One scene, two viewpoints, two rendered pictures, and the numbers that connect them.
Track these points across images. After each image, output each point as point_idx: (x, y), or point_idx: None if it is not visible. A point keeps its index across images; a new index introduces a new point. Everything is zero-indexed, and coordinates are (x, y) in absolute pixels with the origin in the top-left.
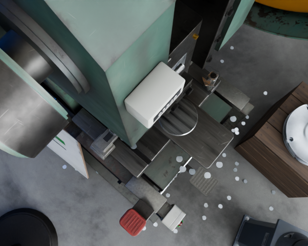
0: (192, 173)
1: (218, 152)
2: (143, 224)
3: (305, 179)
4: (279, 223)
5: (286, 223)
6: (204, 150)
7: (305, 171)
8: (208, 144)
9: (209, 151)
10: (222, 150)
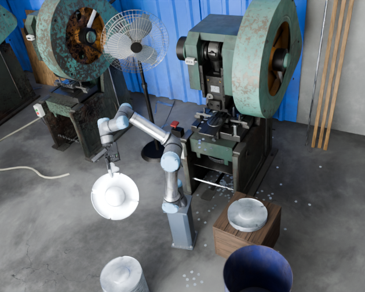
0: (199, 143)
1: (205, 133)
2: (174, 125)
3: (219, 216)
4: (189, 196)
5: (190, 198)
6: (204, 130)
7: (223, 215)
8: (207, 130)
9: (204, 131)
10: (206, 134)
